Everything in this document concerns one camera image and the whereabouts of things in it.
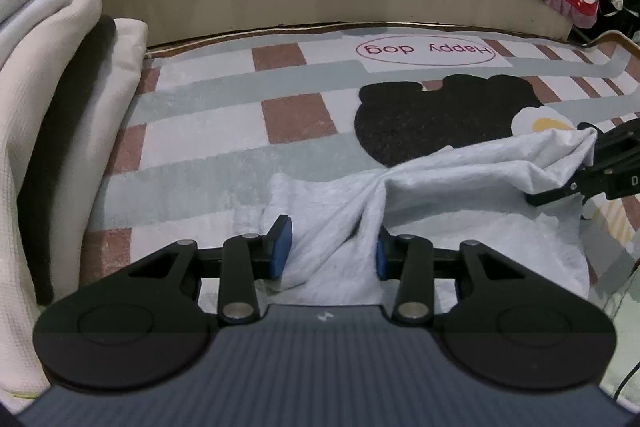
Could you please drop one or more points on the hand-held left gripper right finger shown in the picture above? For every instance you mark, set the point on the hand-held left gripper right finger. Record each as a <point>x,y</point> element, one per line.
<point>381,257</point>

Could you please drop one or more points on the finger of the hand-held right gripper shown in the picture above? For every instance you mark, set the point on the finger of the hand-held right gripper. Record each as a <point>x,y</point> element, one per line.
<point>600,184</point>
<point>620,142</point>

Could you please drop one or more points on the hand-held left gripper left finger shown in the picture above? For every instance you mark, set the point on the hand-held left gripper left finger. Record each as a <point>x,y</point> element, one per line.
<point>281,249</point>

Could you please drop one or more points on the light grey garment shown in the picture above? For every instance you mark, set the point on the light grey garment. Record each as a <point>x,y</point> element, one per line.
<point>450,172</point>

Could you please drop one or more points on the checked cartoon dog rug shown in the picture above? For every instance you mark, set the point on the checked cartoon dog rug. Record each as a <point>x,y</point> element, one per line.
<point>210,107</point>

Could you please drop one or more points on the stack of folded cream towels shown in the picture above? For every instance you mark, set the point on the stack of folded cream towels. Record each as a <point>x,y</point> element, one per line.
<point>115,72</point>

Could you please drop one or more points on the cream ribbed folded garment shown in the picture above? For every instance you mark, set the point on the cream ribbed folded garment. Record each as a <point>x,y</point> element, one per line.
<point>25,157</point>

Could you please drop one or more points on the pale grey folded garment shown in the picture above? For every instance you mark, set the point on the pale grey folded garment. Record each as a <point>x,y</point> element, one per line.
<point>30,7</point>

